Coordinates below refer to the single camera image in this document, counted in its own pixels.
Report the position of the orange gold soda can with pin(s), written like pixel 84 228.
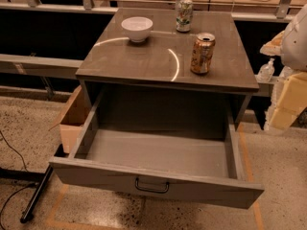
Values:
pixel 202 53

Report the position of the white ceramic bowl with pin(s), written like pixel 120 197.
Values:
pixel 137 28

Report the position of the green white soda can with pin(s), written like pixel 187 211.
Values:
pixel 184 15

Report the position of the clear sanitizer pump bottle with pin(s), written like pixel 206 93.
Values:
pixel 266 71

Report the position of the grey top drawer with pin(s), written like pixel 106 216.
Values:
pixel 185 138

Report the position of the black metal floor bar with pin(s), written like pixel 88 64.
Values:
pixel 40 185

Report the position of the yellow foam covered gripper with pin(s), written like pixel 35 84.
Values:
pixel 296 47

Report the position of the open cardboard box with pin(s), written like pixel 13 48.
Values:
pixel 71 119

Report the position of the grey wooden cabinet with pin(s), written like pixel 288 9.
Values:
pixel 164 58

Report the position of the black drawer handle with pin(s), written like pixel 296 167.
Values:
pixel 151 188

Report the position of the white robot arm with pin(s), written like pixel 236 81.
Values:
pixel 291 44

